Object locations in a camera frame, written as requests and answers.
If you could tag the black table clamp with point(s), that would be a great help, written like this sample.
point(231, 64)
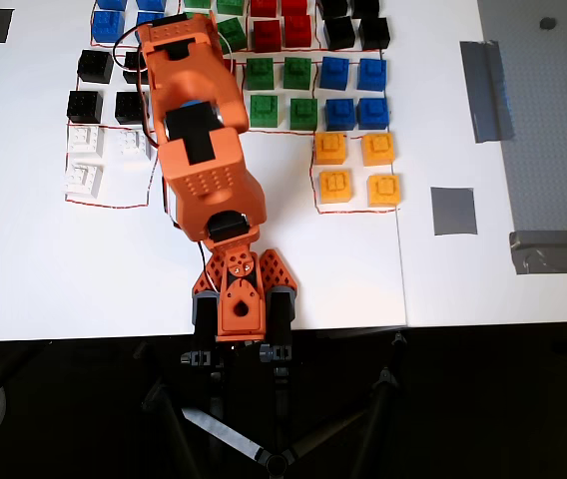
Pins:
point(281, 312)
point(206, 314)

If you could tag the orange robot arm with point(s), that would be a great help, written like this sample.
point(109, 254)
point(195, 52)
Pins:
point(203, 174)

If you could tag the white lego block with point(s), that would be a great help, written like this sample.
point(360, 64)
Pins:
point(83, 179)
point(131, 144)
point(84, 141)

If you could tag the black lego block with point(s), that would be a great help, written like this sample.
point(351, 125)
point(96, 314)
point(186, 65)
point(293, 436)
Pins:
point(366, 7)
point(333, 7)
point(84, 106)
point(374, 32)
point(129, 107)
point(133, 65)
point(339, 32)
point(95, 66)

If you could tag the red lego block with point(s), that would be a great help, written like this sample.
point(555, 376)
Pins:
point(228, 64)
point(267, 36)
point(294, 6)
point(297, 31)
point(263, 7)

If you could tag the small grey lego brick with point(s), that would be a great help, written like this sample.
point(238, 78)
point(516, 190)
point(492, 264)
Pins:
point(546, 22)

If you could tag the green lego block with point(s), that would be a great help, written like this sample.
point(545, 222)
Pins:
point(303, 113)
point(197, 3)
point(229, 6)
point(297, 73)
point(260, 74)
point(263, 111)
point(233, 32)

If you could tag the grey lego baseplate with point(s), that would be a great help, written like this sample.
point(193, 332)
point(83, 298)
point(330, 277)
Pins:
point(548, 149)

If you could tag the black tripod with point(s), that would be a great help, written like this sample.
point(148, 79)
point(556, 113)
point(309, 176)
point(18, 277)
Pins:
point(276, 461)

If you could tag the grey tape square marker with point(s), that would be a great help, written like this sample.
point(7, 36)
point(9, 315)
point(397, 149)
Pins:
point(454, 212)

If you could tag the yellow lego block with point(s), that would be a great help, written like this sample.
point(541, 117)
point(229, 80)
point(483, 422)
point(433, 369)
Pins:
point(384, 189)
point(330, 148)
point(334, 186)
point(378, 148)

